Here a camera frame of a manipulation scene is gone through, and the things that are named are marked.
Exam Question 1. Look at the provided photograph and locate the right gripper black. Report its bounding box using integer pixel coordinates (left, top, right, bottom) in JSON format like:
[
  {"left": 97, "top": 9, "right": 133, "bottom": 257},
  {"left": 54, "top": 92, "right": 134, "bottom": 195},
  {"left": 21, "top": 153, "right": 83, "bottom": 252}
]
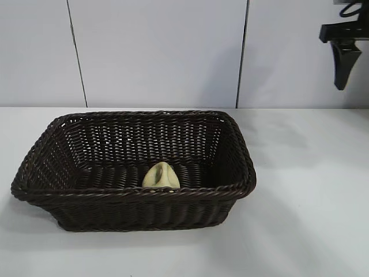
[{"left": 318, "top": 23, "right": 369, "bottom": 91}]

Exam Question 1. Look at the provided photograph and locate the dark brown woven wicker basket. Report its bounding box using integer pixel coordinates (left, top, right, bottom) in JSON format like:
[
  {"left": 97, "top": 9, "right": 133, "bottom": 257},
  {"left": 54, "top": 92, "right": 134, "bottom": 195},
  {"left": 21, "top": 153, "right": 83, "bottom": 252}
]
[{"left": 10, "top": 110, "right": 257, "bottom": 233}]

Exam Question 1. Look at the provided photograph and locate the black looped cable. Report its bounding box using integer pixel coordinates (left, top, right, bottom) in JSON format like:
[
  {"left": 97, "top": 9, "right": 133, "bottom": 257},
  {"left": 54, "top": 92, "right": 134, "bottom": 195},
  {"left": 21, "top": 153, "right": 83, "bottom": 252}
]
[{"left": 339, "top": 1, "right": 366, "bottom": 18}]

